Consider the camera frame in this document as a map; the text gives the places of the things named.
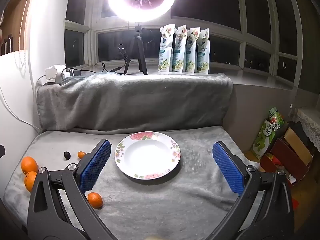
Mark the dark plum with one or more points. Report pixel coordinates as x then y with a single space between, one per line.
66 155

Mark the brown cardboard box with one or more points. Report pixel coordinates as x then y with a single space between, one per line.
297 142

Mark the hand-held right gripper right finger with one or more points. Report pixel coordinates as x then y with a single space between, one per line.
228 167

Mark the grey fleece blanket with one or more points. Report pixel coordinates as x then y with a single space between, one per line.
150 100

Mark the red box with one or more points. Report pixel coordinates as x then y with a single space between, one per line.
287 157

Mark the floral white plate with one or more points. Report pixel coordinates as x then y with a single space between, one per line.
147 155

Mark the black tripod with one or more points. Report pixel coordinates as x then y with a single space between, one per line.
138 33

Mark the orange kumquat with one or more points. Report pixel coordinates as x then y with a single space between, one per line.
81 155

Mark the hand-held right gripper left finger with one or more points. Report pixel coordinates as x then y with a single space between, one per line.
96 165

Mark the white lace cloth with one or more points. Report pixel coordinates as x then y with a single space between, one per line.
311 125

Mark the large orange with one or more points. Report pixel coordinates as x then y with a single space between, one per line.
28 165
30 182

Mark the white charger plug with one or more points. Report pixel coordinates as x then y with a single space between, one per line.
67 73

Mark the small mandarin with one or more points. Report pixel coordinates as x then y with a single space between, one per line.
95 200

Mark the white power strip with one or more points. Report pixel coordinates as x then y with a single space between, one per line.
52 72

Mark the green printed packet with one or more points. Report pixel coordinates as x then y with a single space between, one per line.
265 135

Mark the white window frame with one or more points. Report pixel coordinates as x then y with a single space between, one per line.
93 5

